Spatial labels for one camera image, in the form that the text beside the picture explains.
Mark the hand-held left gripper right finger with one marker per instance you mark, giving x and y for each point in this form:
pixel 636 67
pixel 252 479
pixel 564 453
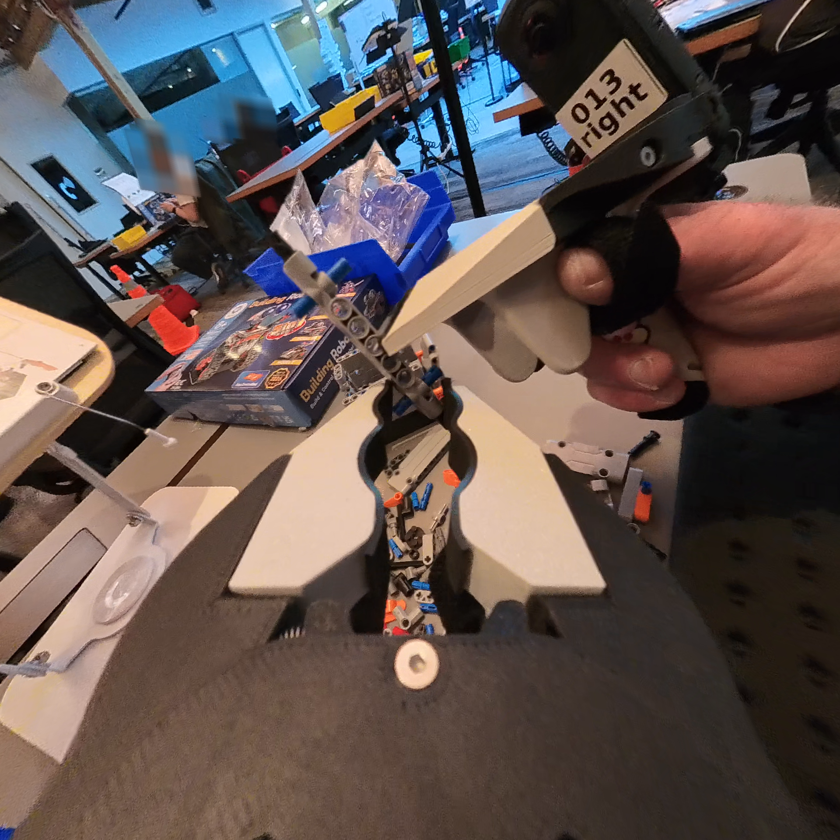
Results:
pixel 525 525

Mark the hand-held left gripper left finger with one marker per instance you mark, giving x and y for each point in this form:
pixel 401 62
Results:
pixel 309 525

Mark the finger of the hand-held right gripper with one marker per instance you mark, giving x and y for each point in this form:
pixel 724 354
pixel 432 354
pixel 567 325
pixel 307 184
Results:
pixel 486 269

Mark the grey perforated beam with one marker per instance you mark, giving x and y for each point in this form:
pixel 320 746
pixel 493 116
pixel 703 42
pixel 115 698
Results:
pixel 361 328

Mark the person's right hand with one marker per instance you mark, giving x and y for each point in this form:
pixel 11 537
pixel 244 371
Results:
pixel 761 302

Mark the blue plastic bin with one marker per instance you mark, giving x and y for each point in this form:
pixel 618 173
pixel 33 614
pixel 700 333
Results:
pixel 407 250

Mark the grey angled connector piece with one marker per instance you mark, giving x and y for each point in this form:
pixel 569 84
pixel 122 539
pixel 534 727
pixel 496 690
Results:
pixel 584 460

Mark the pile of small building parts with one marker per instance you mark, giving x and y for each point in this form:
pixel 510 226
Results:
pixel 414 571

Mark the small orange block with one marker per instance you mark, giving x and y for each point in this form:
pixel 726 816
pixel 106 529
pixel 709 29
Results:
pixel 642 502

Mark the white book stand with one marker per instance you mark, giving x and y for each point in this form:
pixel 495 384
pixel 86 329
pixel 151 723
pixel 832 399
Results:
pixel 184 512

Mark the clear plastic bags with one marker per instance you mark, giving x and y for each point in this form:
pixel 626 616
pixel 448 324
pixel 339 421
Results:
pixel 368 210

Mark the black pole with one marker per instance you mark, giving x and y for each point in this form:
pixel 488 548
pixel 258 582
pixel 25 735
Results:
pixel 453 118

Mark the blue robot kit box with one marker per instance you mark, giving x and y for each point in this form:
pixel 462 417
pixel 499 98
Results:
pixel 263 368

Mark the long wooden table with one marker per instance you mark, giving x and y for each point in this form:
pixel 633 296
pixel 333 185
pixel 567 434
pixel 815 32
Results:
pixel 328 138

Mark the yellow bin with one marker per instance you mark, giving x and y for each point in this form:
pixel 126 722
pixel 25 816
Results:
pixel 348 108

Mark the black studded panel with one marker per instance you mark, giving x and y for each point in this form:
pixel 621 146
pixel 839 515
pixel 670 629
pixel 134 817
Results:
pixel 775 591

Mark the instruction booklet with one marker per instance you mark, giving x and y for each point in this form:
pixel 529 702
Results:
pixel 33 361

